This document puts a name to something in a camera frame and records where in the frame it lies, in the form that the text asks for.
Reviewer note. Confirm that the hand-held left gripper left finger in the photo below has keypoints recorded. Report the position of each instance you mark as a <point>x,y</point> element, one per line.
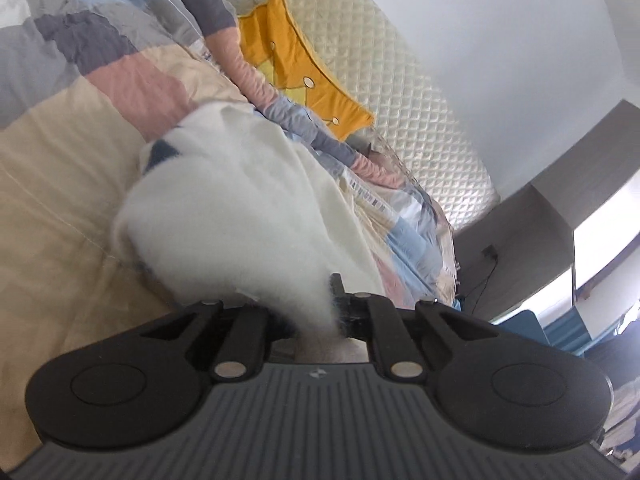
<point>245,335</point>

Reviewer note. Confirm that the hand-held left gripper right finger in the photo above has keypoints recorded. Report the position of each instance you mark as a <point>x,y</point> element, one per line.
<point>352,310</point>

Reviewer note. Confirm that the cream fluffy sweater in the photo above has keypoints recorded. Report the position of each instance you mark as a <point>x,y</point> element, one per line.
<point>235,210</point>

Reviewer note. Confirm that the grey cabinet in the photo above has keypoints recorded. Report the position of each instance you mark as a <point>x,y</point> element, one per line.
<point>530,240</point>

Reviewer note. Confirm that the cream quilted headboard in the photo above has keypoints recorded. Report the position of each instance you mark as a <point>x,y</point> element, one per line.
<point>410,90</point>

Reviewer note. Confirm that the blue curtain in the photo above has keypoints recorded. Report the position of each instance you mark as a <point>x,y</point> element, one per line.
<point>585,327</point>

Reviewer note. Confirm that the patchwork quilt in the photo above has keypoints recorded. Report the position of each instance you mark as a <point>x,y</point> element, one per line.
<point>65,170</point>

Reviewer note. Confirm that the yellow crown pillow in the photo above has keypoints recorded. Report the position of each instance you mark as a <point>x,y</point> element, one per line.
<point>290,55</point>

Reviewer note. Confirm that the bright window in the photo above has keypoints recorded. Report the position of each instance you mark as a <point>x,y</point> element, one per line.
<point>607,235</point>

